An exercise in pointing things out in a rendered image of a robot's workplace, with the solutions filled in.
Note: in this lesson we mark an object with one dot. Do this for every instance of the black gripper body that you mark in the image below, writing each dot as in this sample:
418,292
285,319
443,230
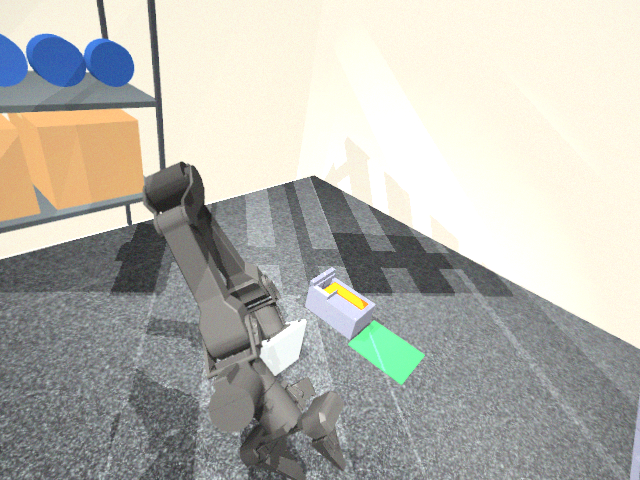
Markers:
279,416

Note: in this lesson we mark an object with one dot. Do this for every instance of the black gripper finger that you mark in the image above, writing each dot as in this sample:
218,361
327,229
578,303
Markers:
281,461
328,446

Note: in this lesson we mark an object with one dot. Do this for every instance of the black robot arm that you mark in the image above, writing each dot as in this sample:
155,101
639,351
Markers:
227,327

